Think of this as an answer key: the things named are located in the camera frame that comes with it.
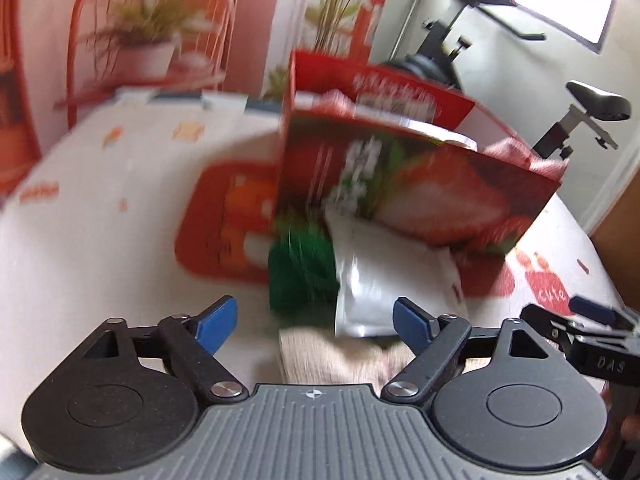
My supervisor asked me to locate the silver foil plastic package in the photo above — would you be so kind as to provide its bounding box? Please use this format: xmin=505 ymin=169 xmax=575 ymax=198
xmin=324 ymin=209 xmax=468 ymax=338

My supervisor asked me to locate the person's hand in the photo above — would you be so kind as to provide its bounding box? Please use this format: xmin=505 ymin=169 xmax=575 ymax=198
xmin=591 ymin=382 xmax=639 ymax=469

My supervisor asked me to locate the beige waffle towel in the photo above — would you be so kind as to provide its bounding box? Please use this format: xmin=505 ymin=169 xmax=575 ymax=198
xmin=276 ymin=326 xmax=476 ymax=388

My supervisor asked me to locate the white cartoon print tablecloth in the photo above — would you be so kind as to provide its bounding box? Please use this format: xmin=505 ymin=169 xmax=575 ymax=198
xmin=0 ymin=86 xmax=626 ymax=461

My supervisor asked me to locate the green knitted cloth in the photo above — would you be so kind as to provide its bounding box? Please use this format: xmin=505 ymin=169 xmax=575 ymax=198
xmin=268 ymin=209 xmax=340 ymax=327

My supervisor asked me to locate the red strawberry cardboard box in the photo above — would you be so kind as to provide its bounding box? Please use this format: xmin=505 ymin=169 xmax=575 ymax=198
xmin=276 ymin=50 xmax=567 ymax=255

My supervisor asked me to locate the black exercise bike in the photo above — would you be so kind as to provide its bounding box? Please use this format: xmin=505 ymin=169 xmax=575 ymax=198
xmin=374 ymin=0 xmax=634 ymax=162

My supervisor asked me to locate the potted plant white pot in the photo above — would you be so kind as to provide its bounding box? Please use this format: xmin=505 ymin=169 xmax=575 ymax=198
xmin=82 ymin=0 xmax=219 ymax=60

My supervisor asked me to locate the red wire chair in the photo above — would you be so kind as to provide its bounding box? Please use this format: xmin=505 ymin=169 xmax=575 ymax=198
xmin=56 ymin=0 xmax=235 ymax=125

